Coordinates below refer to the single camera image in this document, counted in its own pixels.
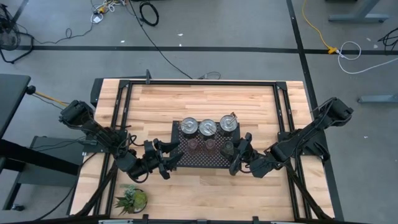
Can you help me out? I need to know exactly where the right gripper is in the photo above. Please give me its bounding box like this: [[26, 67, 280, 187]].
[[229, 132, 259, 176]]

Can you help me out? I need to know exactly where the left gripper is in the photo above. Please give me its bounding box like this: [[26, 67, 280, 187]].
[[141, 138, 185, 181]]

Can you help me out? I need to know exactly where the dark glass candlestick holder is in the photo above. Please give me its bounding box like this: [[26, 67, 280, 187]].
[[220, 140, 236, 157]]

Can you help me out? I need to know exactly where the silver lidded candle tin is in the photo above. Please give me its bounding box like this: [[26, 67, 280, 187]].
[[218, 111, 240, 136], [179, 116, 200, 138], [198, 118, 218, 138]]

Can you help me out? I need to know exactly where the black perforated metal shelf riser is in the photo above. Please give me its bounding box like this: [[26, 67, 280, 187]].
[[170, 119, 241, 170]]

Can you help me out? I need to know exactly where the potted green succulent plant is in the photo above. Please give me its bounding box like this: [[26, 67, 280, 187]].
[[113, 184, 149, 217]]

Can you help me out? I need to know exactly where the grey desk foot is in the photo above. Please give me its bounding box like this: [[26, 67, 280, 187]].
[[356, 93, 398, 105]]

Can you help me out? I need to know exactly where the black office desk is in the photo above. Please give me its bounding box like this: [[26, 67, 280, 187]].
[[0, 73, 81, 213]]

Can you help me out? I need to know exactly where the black floor fan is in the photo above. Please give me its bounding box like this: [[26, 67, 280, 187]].
[[0, 3, 35, 65]]

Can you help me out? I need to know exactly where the black aluminium table frame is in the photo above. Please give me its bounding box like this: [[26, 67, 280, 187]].
[[69, 78, 346, 224]]

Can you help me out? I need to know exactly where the dark corner bracket plate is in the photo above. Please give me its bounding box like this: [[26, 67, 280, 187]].
[[89, 77, 105, 108]]

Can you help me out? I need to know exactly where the long black cable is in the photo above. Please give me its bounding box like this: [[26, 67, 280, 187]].
[[127, 0, 195, 81]]

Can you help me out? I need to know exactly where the white cable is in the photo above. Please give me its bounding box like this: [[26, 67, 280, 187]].
[[336, 40, 398, 76]]

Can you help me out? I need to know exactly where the coiled black cable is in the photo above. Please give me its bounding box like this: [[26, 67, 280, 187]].
[[138, 1, 160, 27]]

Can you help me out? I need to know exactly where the black cable bundle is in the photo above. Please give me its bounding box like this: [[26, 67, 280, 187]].
[[376, 26, 398, 54]]

